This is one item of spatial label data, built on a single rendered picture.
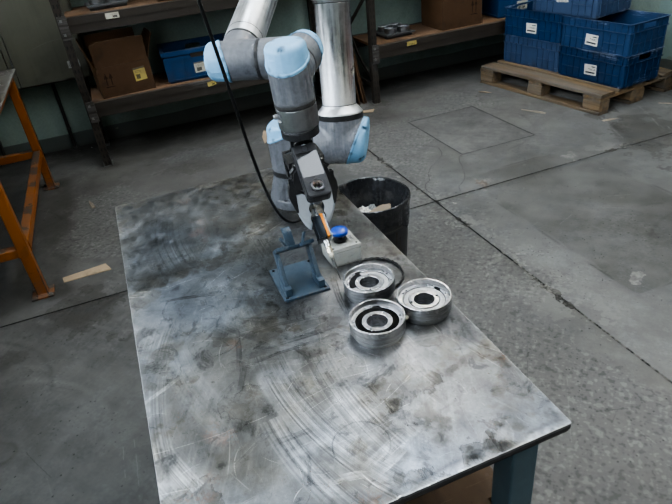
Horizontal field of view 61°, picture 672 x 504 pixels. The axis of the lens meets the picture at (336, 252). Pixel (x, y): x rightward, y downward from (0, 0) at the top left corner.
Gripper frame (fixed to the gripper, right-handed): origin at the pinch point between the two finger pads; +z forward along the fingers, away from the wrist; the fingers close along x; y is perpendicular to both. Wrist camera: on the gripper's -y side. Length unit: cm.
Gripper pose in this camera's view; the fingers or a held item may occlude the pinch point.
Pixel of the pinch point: (319, 223)
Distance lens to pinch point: 115.3
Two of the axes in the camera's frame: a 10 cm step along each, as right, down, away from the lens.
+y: -3.0, -5.2, 8.0
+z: 1.4, 8.1, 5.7
